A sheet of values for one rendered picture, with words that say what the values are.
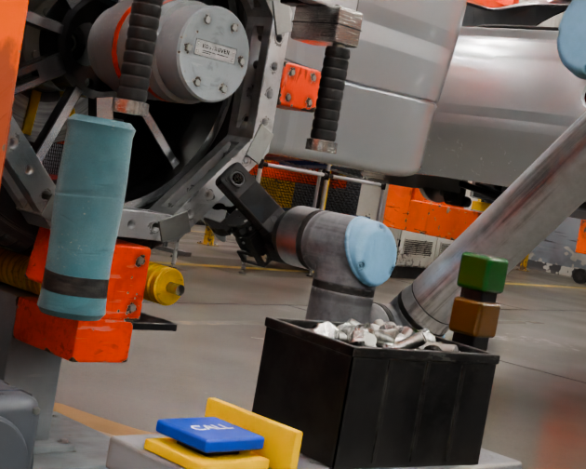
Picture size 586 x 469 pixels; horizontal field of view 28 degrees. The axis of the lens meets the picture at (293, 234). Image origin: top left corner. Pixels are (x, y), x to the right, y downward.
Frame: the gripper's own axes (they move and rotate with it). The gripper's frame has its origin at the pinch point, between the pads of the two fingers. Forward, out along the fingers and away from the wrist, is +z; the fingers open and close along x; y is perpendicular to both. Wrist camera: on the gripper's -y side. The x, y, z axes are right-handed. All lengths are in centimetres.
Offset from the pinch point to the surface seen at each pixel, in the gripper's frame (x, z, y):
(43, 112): -7.0, 18.0, -21.5
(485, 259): -12, -68, -14
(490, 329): -15, -68, -7
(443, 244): 469, 466, 511
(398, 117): 53, 7, 22
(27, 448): -53, -28, -11
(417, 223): 236, 222, 245
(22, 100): -9.0, 18.0, -25.1
